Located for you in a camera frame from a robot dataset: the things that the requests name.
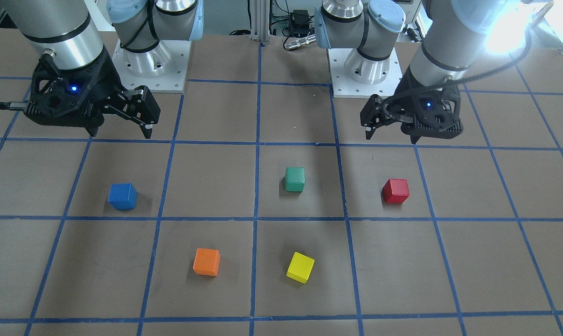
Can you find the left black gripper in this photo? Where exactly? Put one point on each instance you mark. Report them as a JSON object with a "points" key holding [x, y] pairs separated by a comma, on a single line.
{"points": [[405, 89]]}

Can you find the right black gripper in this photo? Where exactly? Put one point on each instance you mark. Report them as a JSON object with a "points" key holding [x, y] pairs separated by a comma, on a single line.
{"points": [[102, 79]]}

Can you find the red wooden block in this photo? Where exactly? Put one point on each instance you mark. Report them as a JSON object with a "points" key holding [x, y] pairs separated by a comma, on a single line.
{"points": [[395, 191]]}

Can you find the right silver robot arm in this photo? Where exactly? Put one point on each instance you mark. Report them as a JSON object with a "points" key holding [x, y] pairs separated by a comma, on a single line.
{"points": [[67, 27]]}

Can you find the blue wooden block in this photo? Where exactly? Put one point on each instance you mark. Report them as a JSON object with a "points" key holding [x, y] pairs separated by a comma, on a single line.
{"points": [[122, 196]]}

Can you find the green wooden block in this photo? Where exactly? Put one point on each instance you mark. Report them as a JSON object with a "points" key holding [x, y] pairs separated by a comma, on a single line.
{"points": [[294, 179]]}

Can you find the orange wooden block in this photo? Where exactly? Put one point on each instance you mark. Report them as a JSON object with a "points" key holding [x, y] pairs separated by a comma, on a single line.
{"points": [[206, 262]]}

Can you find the yellow wooden block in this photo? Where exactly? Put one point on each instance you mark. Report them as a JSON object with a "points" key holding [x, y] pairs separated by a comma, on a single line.
{"points": [[300, 267]]}

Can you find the black power adapter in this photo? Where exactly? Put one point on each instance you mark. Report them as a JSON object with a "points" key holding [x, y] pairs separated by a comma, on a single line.
{"points": [[299, 23]]}

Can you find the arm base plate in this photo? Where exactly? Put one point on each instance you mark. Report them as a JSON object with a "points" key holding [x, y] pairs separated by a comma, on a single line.
{"points": [[162, 69], [353, 76]]}

